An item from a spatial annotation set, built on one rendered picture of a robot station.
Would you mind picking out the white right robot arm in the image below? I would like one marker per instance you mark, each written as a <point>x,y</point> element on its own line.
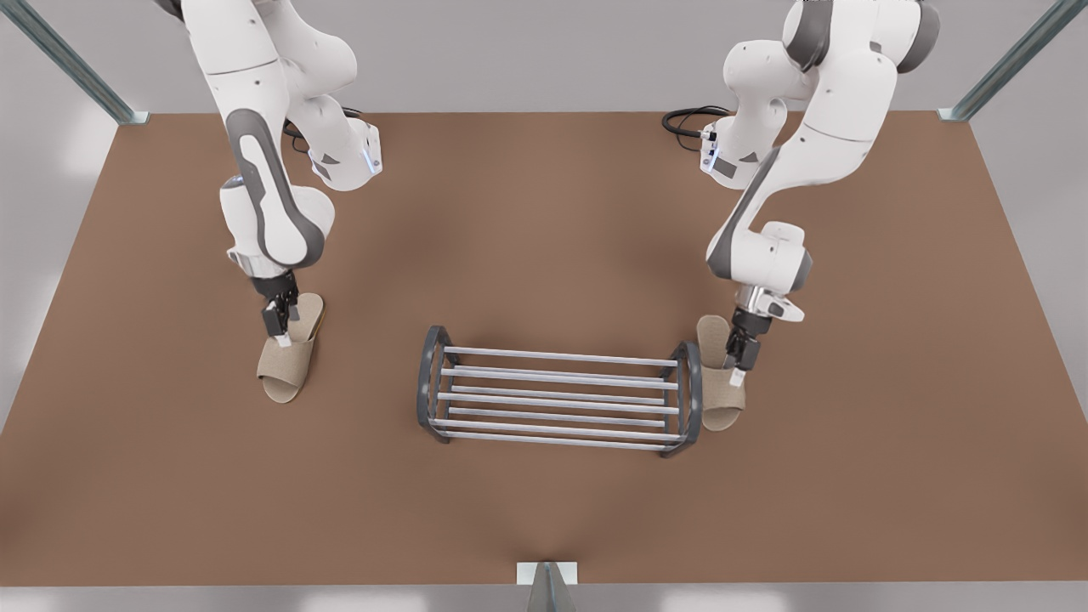
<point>272,195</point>

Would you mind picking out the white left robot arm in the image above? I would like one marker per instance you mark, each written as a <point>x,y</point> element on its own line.
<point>816,144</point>

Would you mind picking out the grey metal shoe rack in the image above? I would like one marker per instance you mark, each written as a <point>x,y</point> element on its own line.
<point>557,391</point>

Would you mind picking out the beige slipper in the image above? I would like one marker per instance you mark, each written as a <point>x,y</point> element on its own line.
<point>291,361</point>
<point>719,387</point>

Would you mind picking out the silver frame post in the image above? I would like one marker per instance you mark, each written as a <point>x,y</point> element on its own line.
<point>72,61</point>
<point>1007,61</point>
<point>548,586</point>

